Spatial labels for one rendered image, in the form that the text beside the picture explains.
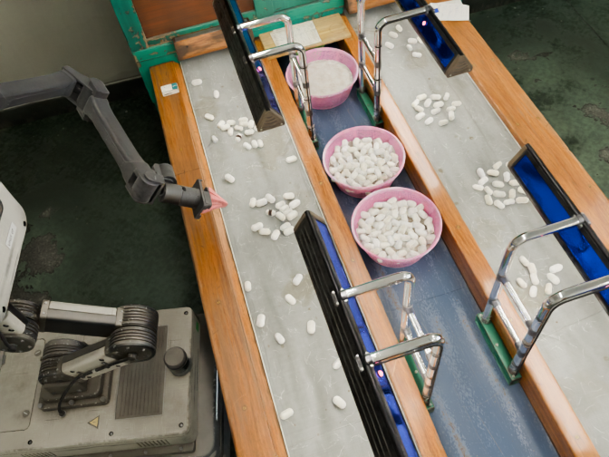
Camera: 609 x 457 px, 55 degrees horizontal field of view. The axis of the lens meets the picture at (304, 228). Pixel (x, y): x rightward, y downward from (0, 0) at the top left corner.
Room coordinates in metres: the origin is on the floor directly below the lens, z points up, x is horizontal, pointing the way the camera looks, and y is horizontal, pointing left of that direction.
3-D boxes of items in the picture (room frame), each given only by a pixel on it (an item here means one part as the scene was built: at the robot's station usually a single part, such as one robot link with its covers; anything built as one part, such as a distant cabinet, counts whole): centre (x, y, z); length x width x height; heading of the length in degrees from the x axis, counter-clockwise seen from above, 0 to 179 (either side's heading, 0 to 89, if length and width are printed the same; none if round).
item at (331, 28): (1.89, -0.12, 0.77); 0.33 x 0.15 x 0.01; 99
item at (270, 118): (1.46, 0.09, 1.08); 0.62 x 0.08 x 0.07; 9
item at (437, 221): (0.96, -0.27, 0.72); 0.27 x 0.27 x 0.10
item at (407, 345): (0.51, -0.14, 0.90); 0.20 x 0.19 x 0.45; 9
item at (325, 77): (1.68, -0.16, 0.71); 0.22 x 0.22 x 0.06
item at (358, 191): (1.24, -0.23, 0.72); 0.27 x 0.27 x 0.10
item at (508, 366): (0.58, -0.54, 0.90); 0.20 x 0.19 x 0.45; 9
